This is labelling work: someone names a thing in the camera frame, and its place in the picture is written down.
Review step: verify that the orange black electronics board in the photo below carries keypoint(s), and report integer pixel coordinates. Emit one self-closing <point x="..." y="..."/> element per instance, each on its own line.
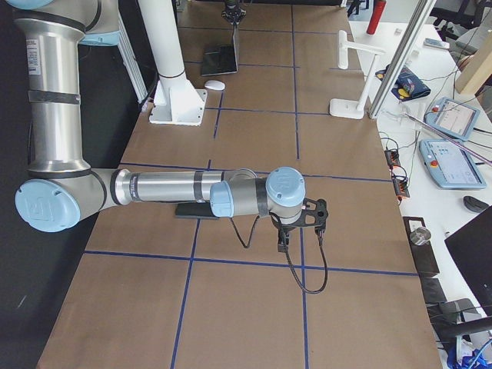
<point x="399" y="175"/>

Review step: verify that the black computer mouse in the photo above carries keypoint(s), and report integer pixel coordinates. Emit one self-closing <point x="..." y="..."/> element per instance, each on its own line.
<point x="474" y="205"/>

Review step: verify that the near teach pendant tablet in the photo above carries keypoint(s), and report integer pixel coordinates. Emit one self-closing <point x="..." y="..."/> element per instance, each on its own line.
<point x="449" y="166"/>

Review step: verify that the metal cup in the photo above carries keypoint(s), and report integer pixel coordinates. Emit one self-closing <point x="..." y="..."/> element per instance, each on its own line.
<point x="420" y="236"/>

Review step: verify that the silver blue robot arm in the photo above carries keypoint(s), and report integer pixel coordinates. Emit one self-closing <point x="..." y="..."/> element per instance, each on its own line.
<point x="64" y="189"/>

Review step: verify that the aluminium frame post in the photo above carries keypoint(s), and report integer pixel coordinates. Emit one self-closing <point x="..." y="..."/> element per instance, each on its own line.
<point x="413" y="29"/>

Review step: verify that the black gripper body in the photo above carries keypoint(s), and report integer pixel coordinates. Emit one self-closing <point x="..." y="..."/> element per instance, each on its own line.
<point x="282" y="224"/>
<point x="233" y="8"/>

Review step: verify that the red bottle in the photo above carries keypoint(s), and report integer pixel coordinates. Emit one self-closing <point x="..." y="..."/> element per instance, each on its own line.
<point x="377" y="12"/>

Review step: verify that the grey laptop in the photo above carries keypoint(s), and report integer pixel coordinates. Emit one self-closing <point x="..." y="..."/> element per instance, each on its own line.
<point x="222" y="59"/>

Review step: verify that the far teach pendant tablet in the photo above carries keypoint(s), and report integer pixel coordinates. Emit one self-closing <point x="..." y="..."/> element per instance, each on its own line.
<point x="452" y="118"/>

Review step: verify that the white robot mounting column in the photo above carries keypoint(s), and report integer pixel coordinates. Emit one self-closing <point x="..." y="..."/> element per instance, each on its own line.
<point x="176" y="100"/>

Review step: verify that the black flat pad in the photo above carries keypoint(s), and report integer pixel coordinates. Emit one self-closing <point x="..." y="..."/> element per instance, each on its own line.
<point x="195" y="211"/>

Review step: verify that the black monitor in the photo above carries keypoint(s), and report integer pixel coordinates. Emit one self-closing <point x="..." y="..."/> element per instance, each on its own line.
<point x="470" y="248"/>

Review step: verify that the teach pendant tablet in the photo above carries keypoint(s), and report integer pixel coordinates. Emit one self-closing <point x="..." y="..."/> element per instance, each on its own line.
<point x="452" y="118"/>
<point x="449" y="166"/>

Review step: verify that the white computer mouse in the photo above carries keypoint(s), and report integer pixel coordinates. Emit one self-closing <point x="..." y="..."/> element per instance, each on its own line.
<point x="215" y="85"/>

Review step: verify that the blue space pattern pouch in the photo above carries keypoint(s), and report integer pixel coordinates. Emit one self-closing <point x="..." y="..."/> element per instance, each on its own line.
<point x="409" y="87"/>

